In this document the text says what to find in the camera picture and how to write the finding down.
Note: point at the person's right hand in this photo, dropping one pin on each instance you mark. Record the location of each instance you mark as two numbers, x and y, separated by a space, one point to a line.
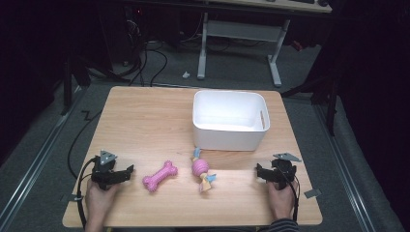
282 199

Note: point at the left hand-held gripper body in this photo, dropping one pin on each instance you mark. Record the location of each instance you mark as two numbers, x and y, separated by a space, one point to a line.
103 174

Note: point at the person's left hand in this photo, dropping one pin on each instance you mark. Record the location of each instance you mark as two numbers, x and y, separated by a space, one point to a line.
98 198

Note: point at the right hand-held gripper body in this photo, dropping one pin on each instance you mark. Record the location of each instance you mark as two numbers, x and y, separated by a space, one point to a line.
283 169

